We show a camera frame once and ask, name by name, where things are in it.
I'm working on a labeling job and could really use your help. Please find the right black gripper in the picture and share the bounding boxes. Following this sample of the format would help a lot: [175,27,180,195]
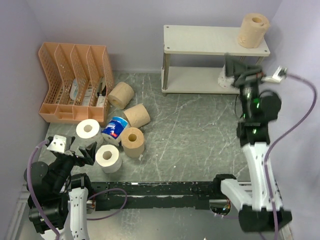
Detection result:
[221,53,264,118]

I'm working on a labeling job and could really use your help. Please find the white patterned paper roll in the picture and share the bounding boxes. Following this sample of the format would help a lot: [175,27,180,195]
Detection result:
[217,65,235,89]

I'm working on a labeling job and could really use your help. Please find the white roll front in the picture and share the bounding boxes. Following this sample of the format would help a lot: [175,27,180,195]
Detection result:
[95,144,122,174]

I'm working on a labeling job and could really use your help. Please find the blue paper roll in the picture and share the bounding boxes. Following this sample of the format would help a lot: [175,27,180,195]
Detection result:
[101,116,131,147]

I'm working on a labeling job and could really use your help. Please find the brown roll front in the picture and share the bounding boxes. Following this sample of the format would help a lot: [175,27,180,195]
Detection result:
[237,13,270,49]

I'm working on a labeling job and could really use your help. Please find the brown roll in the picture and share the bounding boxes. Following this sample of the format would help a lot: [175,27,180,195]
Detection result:
[123,103,151,128]
[237,13,270,49]
[107,82,134,110]
[121,127,145,158]

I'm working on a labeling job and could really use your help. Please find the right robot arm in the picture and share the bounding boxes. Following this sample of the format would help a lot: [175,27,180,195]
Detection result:
[212,54,292,234]

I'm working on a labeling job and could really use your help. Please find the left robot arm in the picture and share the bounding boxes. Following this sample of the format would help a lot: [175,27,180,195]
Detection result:
[24,135,98,240]

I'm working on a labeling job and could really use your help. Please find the white two-tier shelf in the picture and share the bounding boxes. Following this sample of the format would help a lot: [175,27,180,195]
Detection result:
[161,25,270,96]

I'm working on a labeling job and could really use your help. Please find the papers in organizer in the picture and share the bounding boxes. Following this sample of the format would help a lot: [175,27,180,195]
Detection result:
[69,78,107,107]

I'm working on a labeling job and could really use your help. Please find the black pen in organizer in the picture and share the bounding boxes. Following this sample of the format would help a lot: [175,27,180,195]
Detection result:
[96,77,105,97]

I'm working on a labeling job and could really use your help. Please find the peach plastic file organizer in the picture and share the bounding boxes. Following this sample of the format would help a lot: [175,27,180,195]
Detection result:
[38,42,115,127]

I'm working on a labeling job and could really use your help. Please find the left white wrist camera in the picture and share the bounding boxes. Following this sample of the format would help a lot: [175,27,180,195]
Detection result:
[47,134,69,153]

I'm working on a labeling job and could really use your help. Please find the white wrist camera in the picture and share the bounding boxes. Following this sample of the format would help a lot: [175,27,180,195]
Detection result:
[47,134,69,153]
[262,66,287,84]

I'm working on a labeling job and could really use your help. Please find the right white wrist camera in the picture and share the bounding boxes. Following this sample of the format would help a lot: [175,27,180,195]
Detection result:
[262,66,287,84]

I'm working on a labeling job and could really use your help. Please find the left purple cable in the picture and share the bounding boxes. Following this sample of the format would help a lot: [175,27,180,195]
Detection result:
[26,139,62,240]

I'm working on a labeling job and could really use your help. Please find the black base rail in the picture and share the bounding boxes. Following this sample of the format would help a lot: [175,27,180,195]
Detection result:
[88,181,232,215]

